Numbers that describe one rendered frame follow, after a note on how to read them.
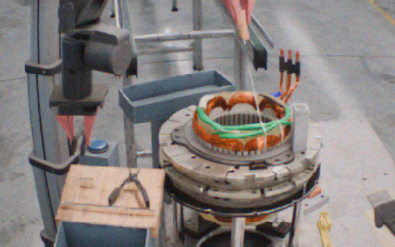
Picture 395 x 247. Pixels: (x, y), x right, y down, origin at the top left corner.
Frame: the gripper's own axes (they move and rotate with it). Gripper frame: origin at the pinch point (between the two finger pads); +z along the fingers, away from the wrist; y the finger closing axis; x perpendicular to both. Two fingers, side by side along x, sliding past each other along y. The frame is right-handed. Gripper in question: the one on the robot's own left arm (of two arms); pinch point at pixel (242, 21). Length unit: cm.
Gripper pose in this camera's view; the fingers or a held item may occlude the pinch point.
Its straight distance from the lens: 135.7
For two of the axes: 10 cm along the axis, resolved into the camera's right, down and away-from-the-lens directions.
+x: -2.5, -0.8, 9.7
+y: 9.6, -1.2, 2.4
